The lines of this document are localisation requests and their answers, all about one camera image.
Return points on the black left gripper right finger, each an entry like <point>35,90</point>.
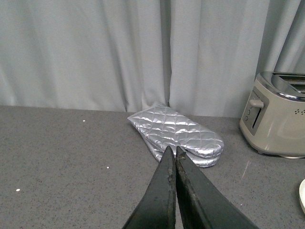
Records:
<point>201,204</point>

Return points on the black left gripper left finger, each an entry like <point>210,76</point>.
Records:
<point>157,208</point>

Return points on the beige two-slot toaster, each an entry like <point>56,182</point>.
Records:
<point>273,121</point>

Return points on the lower silver quilted oven mitt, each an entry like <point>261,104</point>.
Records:
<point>200,162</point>

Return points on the silver quilted oven mitt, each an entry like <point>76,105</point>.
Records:
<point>162,126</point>
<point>200,162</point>

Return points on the upper silver quilted oven mitt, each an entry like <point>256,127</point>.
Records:
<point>162,126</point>

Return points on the white round plate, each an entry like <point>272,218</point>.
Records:
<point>302,195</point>

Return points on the grey curtain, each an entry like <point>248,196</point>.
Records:
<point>199,57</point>

